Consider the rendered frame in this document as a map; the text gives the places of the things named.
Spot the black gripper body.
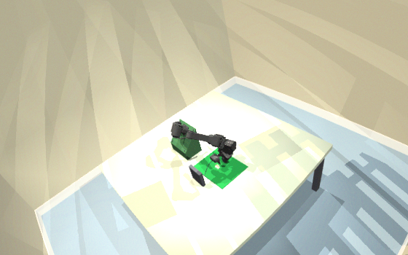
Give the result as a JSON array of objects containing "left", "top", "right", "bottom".
[{"left": 210, "top": 147, "right": 225, "bottom": 163}]

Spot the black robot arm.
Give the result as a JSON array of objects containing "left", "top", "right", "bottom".
[{"left": 170, "top": 121, "right": 237, "bottom": 160}]

